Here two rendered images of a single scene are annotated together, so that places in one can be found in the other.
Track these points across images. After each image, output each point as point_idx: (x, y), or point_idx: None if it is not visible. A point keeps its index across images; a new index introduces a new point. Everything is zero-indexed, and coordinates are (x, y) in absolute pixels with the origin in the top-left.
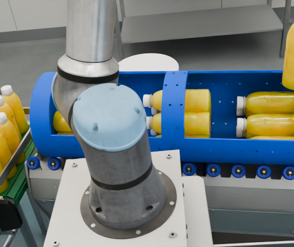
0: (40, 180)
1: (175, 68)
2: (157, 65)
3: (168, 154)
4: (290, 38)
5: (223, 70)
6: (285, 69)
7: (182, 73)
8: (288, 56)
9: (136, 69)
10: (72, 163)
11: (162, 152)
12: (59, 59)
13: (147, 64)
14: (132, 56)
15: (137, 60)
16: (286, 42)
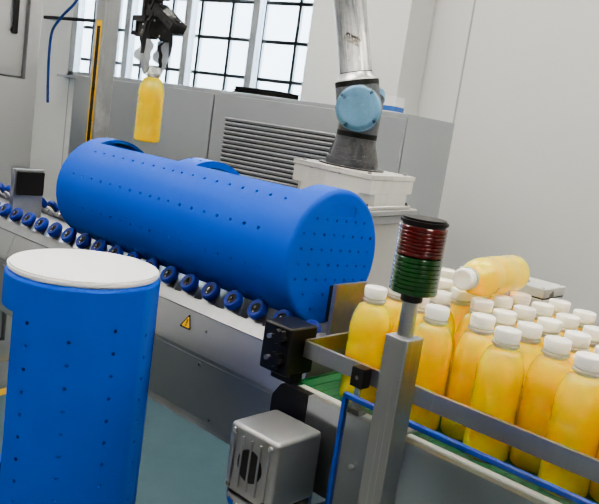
0: None
1: (53, 249)
2: (60, 258)
3: (305, 158)
4: (163, 90)
5: (152, 155)
6: (159, 123)
7: (193, 158)
8: (162, 108)
9: (102, 268)
10: (371, 172)
11: (305, 160)
12: (374, 76)
13: (70, 264)
14: (53, 276)
15: (62, 271)
16: (161, 96)
